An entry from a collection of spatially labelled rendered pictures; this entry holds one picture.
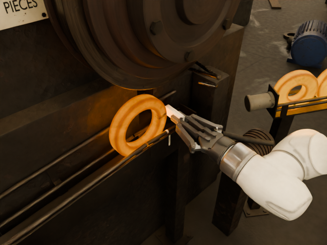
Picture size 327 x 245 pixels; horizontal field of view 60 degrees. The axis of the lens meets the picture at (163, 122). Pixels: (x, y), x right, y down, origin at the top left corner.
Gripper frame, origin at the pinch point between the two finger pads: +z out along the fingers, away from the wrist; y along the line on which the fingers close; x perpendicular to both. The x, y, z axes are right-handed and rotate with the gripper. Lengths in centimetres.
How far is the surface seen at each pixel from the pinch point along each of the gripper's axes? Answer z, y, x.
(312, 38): 30, 194, -46
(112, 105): 8.4, -15.8, 6.4
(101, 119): 8.1, -19.6, 3.8
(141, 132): 3.9, -9.4, -4.5
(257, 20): 123, 275, -85
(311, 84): -20, 47, 1
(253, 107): -10.0, 30.1, -6.5
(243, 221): -24, 33, -72
